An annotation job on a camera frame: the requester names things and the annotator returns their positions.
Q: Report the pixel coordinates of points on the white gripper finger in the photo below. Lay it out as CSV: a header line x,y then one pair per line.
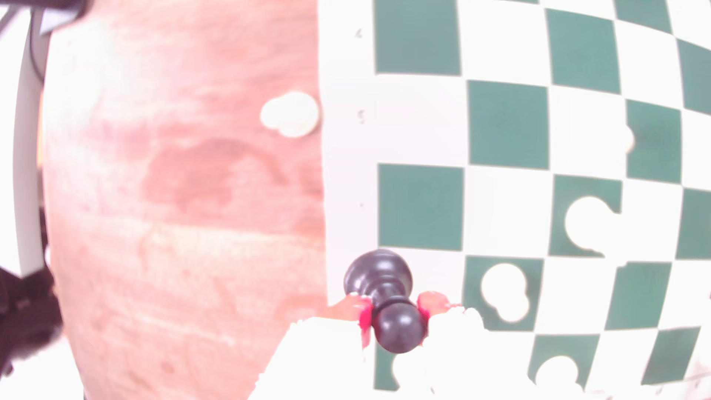
x,y
472,361
322,361

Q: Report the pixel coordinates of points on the black chess pawn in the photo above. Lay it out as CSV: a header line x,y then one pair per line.
x,y
397,328

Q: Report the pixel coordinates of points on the white chess pawn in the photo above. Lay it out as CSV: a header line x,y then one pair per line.
x,y
291,114
505,291

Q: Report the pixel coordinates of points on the white chess bishop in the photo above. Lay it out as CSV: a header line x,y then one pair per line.
x,y
557,373

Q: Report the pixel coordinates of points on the green and white chess mat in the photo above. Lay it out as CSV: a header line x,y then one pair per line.
x,y
500,211

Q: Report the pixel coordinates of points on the white chess knight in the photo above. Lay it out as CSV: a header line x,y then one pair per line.
x,y
589,222

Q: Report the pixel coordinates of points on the black bulky object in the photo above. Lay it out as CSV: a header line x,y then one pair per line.
x,y
25,316

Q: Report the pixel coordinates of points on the white curved bar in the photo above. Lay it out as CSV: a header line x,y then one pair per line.
x,y
28,166

